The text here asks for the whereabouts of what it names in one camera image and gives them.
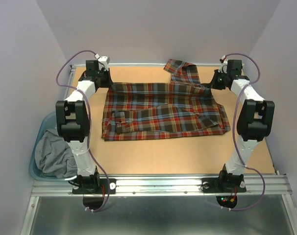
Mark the red blue plaid flannel shirt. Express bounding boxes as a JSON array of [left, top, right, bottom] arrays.
[[101, 59, 231, 141]]

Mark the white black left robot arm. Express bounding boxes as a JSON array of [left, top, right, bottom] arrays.
[[55, 56, 113, 194]]

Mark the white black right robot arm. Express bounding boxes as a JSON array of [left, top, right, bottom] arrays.
[[202, 57, 275, 193]]

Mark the clear blue plastic bin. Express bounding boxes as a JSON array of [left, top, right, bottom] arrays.
[[29, 112, 76, 182]]

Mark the grey crumpled shirt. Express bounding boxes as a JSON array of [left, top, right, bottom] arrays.
[[35, 129, 77, 179]]

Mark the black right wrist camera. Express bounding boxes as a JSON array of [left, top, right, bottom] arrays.
[[226, 59, 243, 76]]

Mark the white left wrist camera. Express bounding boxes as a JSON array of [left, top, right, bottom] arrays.
[[95, 54, 110, 70]]

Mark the aluminium back table rail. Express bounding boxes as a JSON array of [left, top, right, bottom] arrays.
[[70, 63, 245, 68]]

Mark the aluminium table rail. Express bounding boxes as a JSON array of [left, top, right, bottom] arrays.
[[31, 175, 292, 197], [70, 63, 245, 68]]

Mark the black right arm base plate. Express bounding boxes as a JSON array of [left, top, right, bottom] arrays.
[[201, 177, 247, 193]]

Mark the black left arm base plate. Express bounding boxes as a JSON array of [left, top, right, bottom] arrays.
[[69, 178, 116, 194]]

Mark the aluminium front table rail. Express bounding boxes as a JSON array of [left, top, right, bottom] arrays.
[[31, 175, 292, 197]]

